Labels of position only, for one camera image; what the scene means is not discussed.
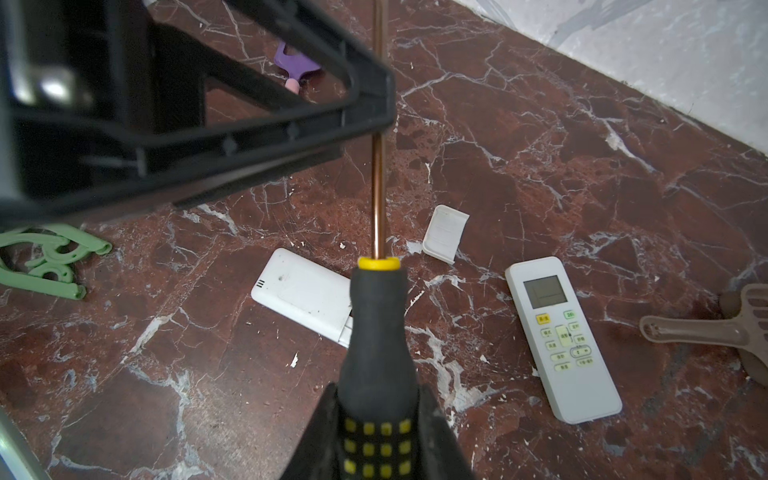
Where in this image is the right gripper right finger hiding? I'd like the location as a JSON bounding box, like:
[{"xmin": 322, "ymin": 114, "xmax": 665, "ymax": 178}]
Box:
[{"xmin": 279, "ymin": 380, "xmax": 475, "ymax": 480}]

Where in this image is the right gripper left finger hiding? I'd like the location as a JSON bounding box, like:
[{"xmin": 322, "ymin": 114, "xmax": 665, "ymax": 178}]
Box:
[{"xmin": 1, "ymin": 1, "xmax": 396, "ymax": 225}]

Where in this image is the black yellow screwdriver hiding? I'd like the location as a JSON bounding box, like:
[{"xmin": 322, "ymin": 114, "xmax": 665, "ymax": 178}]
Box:
[{"xmin": 335, "ymin": 0, "xmax": 421, "ymax": 480}]

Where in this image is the white remote control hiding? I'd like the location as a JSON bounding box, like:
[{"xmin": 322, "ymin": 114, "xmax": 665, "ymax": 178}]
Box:
[
  {"xmin": 504, "ymin": 257, "xmax": 623, "ymax": 425},
  {"xmin": 251, "ymin": 248, "xmax": 353, "ymax": 347}
]

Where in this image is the white battery cover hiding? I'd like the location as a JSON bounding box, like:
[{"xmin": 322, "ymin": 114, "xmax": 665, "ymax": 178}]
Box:
[{"xmin": 422, "ymin": 205, "xmax": 469, "ymax": 265}]

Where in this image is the green plastic hanger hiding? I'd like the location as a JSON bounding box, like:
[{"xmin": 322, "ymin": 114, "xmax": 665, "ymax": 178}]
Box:
[{"xmin": 1, "ymin": 224, "xmax": 112, "ymax": 300}]

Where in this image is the purple toy garden fork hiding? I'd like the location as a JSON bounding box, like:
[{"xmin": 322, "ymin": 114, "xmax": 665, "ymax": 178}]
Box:
[{"xmin": 274, "ymin": 41, "xmax": 322, "ymax": 95}]

